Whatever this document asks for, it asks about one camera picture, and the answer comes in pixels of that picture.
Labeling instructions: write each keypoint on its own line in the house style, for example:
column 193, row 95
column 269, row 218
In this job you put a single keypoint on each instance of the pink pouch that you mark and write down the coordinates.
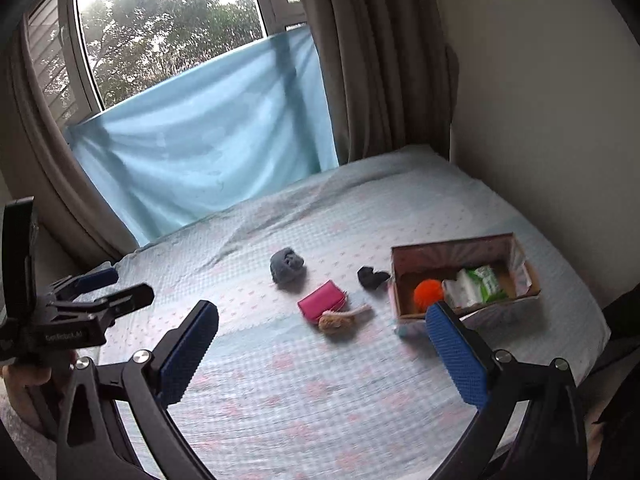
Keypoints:
column 322, row 302

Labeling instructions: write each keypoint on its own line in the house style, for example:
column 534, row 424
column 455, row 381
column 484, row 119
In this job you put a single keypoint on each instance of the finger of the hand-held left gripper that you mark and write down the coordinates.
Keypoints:
column 125, row 297
column 95, row 278

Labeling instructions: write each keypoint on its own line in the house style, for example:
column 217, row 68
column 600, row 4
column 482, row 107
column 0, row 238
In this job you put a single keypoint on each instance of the beige plush toy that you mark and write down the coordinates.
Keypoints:
column 337, row 321

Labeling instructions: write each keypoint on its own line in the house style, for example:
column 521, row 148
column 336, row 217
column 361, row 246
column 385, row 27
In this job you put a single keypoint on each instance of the dark navy sock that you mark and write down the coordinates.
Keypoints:
column 372, row 279

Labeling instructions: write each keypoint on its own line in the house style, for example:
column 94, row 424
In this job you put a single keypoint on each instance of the person's dark clothing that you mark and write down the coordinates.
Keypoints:
column 622, row 360

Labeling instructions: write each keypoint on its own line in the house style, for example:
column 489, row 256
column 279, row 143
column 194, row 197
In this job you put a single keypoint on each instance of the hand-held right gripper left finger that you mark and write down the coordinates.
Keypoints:
column 187, row 355

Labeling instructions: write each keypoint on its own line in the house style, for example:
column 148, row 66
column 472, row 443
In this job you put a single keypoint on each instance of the person's left hand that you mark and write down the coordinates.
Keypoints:
column 27, row 376

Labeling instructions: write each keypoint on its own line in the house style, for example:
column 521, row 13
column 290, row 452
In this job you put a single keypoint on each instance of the brown curtain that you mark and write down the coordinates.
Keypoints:
column 380, row 60
column 50, row 170

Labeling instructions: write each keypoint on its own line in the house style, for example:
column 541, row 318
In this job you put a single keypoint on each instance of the orange plush toy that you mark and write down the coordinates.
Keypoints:
column 428, row 294

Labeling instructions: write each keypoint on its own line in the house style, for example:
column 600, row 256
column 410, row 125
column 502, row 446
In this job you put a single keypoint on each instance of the green wet wipes pack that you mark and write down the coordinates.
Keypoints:
column 486, row 282

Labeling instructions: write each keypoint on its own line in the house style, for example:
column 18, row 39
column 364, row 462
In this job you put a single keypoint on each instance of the trees outside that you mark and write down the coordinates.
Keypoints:
column 165, row 40

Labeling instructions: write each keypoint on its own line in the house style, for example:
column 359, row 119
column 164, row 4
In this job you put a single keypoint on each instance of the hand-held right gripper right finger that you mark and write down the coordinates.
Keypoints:
column 457, row 355

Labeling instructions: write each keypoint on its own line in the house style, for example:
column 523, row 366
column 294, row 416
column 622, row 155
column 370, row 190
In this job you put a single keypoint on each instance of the patterned cardboard box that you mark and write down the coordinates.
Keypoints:
column 435, row 260

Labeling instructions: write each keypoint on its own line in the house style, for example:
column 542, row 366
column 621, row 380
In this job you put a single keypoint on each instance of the bed with checked sheet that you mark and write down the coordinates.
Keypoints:
column 310, row 400

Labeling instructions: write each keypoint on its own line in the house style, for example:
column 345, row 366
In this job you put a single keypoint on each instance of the grey rolled sock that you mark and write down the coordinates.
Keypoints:
column 286, row 266

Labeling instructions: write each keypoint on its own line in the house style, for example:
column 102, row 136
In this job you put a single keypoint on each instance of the light blue hanging cloth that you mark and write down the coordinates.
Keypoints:
column 200, row 135

